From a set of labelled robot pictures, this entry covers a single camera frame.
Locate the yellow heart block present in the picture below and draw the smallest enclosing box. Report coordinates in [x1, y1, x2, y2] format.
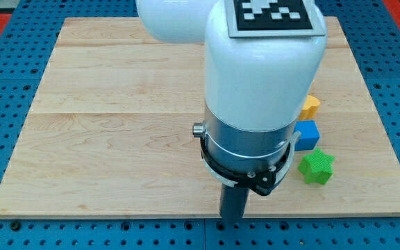
[298, 95, 321, 121]

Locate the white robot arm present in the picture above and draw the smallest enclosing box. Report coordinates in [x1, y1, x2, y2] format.
[136, 0, 328, 196]

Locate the light wooden board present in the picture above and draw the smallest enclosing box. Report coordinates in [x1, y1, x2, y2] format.
[0, 17, 400, 219]

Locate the blue cube block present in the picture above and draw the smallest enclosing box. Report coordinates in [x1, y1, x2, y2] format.
[294, 120, 320, 151]

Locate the green star block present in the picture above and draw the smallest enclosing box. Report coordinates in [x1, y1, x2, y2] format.
[298, 148, 335, 185]

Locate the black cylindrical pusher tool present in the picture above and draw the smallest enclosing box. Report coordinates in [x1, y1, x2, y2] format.
[219, 184, 249, 223]

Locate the black white fiducial marker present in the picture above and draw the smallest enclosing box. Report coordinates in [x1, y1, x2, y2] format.
[224, 0, 327, 38]

